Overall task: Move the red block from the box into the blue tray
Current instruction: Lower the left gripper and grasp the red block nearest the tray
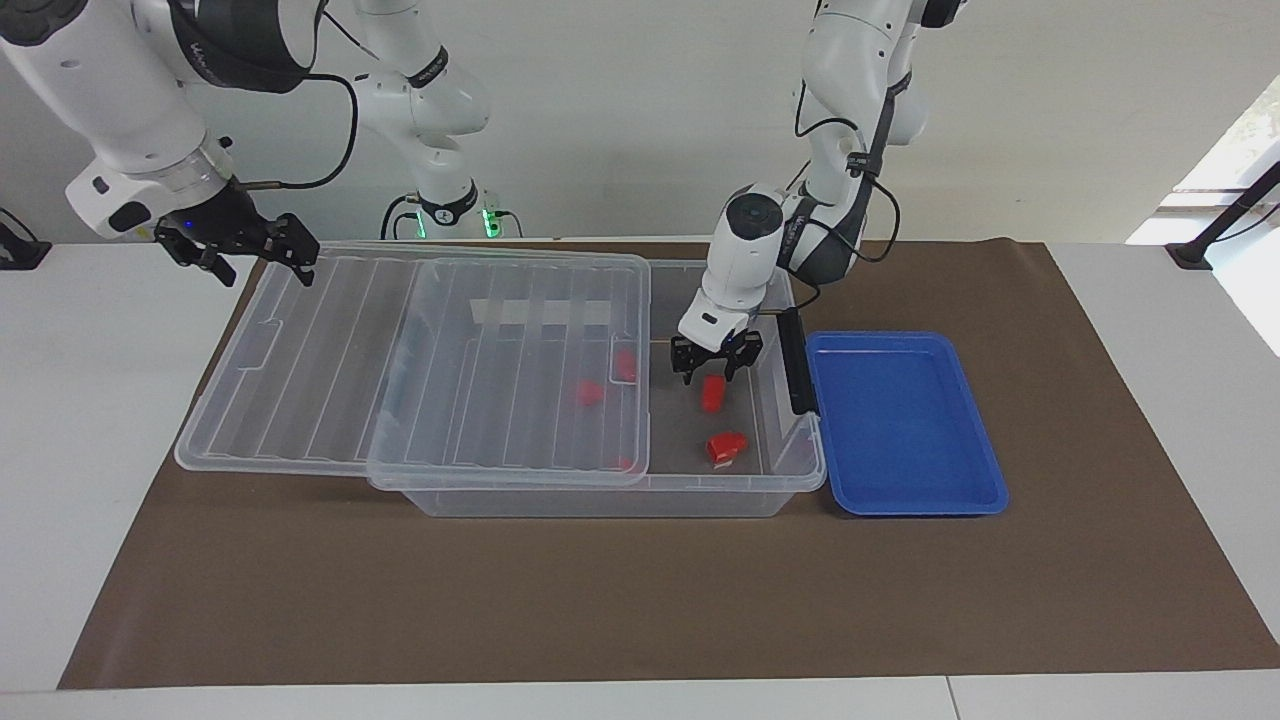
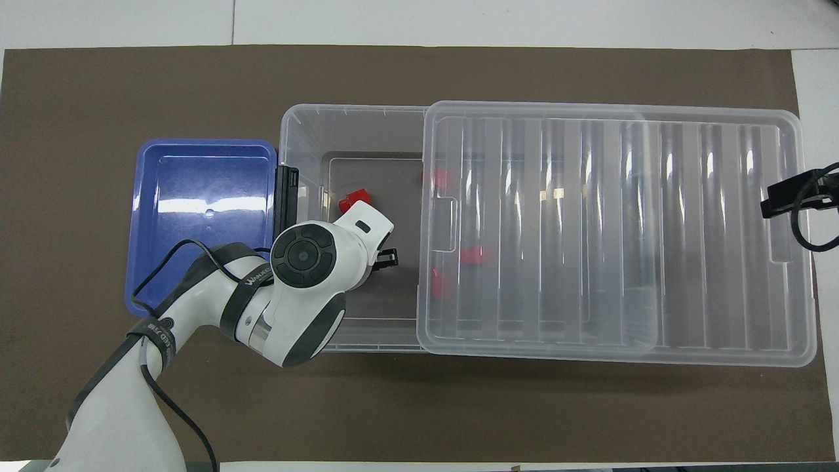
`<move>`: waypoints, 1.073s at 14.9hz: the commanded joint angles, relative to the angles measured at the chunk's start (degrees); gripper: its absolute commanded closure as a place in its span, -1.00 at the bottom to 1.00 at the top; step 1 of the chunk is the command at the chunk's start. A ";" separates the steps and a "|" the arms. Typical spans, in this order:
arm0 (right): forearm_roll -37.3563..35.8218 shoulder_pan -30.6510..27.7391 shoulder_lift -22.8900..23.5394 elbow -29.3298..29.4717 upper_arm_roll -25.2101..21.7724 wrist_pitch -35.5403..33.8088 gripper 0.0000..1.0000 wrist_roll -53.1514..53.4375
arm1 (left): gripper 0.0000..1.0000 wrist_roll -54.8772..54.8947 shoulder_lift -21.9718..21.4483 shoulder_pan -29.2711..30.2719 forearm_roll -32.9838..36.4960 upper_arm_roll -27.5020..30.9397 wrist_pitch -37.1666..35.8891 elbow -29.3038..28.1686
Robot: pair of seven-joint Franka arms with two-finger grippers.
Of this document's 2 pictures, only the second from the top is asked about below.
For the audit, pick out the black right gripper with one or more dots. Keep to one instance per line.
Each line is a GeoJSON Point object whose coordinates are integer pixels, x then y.
{"type": "Point", "coordinates": [832, 189]}

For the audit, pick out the clear ribbed plastic lid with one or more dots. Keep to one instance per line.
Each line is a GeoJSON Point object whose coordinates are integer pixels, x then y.
{"type": "Point", "coordinates": [590, 295]}

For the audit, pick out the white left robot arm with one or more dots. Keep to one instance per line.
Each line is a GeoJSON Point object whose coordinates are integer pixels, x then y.
{"type": "Point", "coordinates": [118, 419]}

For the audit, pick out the red block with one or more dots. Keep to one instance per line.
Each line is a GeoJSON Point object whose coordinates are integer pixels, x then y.
{"type": "Point", "coordinates": [440, 178]}
{"type": "Point", "coordinates": [473, 254]}
{"type": "Point", "coordinates": [357, 198]}
{"type": "Point", "coordinates": [438, 283]}

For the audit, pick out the black box latch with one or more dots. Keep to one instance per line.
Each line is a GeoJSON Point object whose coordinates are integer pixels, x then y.
{"type": "Point", "coordinates": [286, 196]}

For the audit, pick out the clear plastic storage box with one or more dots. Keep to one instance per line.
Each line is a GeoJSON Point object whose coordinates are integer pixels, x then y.
{"type": "Point", "coordinates": [308, 131]}

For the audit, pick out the blue plastic tray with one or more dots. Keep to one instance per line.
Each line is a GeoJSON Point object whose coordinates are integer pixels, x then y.
{"type": "Point", "coordinates": [196, 177]}

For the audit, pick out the brown table mat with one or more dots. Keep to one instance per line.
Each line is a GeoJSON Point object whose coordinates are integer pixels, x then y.
{"type": "Point", "coordinates": [419, 406]}

